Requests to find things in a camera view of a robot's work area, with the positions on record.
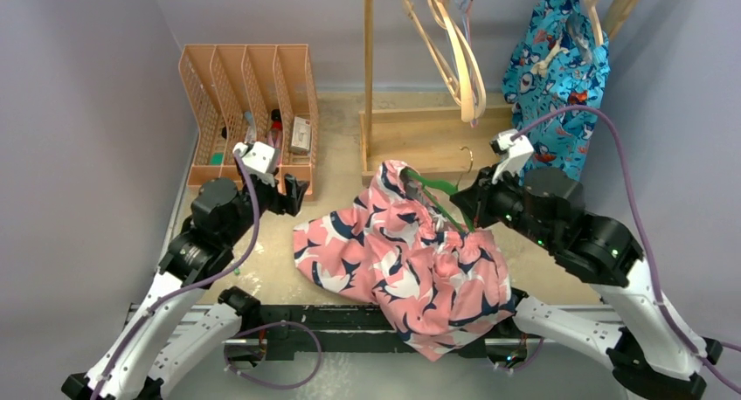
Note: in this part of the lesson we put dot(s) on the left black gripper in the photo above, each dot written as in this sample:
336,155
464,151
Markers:
289,201

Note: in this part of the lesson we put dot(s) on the wooden clothes rack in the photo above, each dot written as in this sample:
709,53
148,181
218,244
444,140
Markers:
428,137

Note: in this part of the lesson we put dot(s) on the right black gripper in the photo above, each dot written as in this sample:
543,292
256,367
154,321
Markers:
474,201

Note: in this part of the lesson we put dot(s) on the blue shark print shorts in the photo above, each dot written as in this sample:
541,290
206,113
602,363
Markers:
557,63

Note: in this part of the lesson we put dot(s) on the white tube in organizer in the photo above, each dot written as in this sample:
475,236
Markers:
251,128

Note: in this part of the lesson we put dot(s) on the pink bottle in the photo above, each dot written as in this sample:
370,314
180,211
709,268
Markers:
275,130

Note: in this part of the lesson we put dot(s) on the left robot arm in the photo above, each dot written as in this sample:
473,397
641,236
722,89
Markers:
148,361

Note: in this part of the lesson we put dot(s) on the wooden hanger holding blue shorts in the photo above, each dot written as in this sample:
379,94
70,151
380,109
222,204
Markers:
591,12

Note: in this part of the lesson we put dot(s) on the pink shark print shorts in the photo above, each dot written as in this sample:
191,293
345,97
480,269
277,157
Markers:
440,288

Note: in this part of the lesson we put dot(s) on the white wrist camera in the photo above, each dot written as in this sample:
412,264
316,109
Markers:
514,149
257,159

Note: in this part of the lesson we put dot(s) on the orange plastic file organizer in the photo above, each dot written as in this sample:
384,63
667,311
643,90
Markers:
223,81

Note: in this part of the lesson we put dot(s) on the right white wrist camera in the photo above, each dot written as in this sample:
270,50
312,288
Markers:
514,149

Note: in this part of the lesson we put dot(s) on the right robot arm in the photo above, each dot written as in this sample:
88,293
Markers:
642,352

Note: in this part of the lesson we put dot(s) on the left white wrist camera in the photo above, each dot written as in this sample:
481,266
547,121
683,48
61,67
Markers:
257,159

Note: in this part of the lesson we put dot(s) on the small white box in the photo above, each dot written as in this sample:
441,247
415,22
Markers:
301,136

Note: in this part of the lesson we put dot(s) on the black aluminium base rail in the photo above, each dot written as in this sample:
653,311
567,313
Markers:
288,329

